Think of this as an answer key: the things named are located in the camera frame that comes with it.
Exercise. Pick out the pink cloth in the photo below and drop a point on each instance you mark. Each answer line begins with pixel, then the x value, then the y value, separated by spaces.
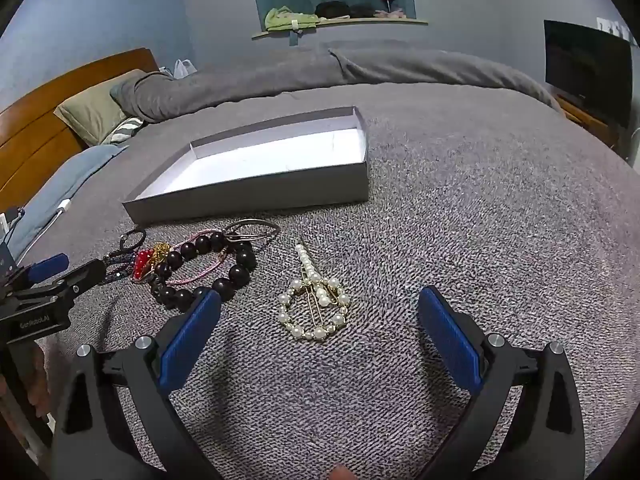
pixel 395 15

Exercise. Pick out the green pillow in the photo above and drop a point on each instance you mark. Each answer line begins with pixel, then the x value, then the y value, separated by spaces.
pixel 90 110

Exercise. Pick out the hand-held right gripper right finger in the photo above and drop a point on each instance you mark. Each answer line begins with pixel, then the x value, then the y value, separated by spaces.
pixel 450 340

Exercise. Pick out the wooden television stand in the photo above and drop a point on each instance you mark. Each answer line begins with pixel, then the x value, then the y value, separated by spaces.
pixel 590 120

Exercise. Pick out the wooden window sill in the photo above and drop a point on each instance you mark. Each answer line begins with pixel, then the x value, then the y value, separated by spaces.
pixel 350 22

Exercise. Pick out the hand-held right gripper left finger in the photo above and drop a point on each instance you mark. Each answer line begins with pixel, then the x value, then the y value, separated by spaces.
pixel 192 340

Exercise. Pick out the round pearl hair clip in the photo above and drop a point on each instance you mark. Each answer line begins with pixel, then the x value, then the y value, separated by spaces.
pixel 298 331

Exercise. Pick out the grey knitted blanket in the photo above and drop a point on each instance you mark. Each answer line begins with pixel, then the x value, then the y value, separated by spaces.
pixel 450 210

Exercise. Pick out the white power strip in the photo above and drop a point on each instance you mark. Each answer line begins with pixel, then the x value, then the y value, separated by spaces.
pixel 3 222

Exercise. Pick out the wooden headboard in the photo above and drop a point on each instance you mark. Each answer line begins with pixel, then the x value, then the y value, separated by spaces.
pixel 30 125

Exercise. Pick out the green cloth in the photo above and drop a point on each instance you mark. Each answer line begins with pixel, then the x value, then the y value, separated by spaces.
pixel 285 17

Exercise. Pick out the blue blanket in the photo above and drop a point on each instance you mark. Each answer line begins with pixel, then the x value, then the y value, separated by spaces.
pixel 55 185

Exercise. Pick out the black television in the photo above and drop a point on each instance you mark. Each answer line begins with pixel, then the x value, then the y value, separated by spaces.
pixel 585 65

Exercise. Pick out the white wall hooks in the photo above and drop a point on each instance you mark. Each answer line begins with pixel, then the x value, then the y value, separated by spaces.
pixel 612 25

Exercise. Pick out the blue hanging strip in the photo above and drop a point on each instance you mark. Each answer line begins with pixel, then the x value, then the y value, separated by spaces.
pixel 295 37

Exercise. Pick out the black cloth bundle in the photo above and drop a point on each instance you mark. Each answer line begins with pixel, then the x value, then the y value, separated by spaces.
pixel 332 9
pixel 362 11

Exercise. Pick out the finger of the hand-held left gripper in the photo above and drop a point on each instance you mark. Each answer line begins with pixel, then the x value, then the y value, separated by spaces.
pixel 85 276
pixel 47 265

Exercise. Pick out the straight pearl hair clip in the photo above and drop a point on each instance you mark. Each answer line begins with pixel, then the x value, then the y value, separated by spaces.
pixel 306 260

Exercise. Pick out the white plastic bag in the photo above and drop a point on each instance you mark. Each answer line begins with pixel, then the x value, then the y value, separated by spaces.
pixel 182 67

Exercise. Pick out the black power adapter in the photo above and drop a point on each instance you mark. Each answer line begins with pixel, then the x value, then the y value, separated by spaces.
pixel 15 212

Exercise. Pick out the striped pillow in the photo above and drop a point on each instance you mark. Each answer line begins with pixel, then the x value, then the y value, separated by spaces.
pixel 122 130

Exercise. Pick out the person's left hand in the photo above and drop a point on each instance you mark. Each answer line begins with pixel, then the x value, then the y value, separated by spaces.
pixel 39 380

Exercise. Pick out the grey duvet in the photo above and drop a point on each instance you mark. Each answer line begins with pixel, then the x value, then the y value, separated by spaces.
pixel 350 75

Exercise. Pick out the grey cardboard box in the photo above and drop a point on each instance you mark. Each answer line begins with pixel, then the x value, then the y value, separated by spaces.
pixel 260 185

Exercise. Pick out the white charger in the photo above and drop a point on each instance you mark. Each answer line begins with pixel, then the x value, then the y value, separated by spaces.
pixel 64 205

